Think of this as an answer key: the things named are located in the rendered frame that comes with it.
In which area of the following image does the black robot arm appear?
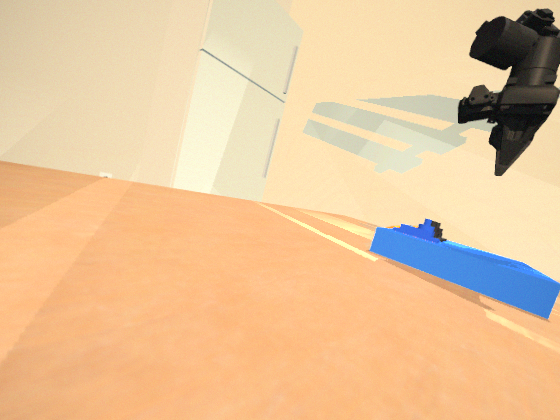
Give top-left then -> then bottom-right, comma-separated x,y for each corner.
458,8 -> 560,124

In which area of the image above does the blue flat panel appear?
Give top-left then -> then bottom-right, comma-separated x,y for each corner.
369,221 -> 560,319

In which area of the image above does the blue micro servo with orange cable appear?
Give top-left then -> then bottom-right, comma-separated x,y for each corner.
386,218 -> 440,244

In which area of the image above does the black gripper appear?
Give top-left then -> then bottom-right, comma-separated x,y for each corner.
488,68 -> 560,176

